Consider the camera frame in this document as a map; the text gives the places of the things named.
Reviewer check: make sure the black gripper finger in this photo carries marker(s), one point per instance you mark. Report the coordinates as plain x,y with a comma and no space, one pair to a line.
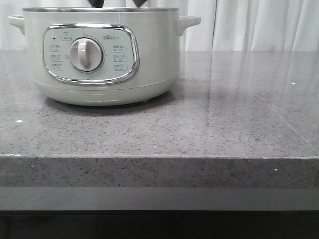
96,3
139,3

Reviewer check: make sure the pale green electric cooking pot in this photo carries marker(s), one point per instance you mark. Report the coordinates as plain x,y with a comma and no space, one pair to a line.
103,56

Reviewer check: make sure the white curtain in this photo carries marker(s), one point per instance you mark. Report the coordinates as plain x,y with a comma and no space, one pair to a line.
248,25

